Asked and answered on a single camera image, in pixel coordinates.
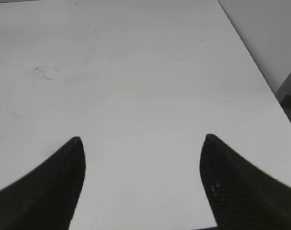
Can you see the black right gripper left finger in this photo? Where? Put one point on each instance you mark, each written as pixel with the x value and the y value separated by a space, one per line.
pixel 46 197

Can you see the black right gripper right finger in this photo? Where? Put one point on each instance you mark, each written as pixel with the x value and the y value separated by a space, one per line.
pixel 242 196

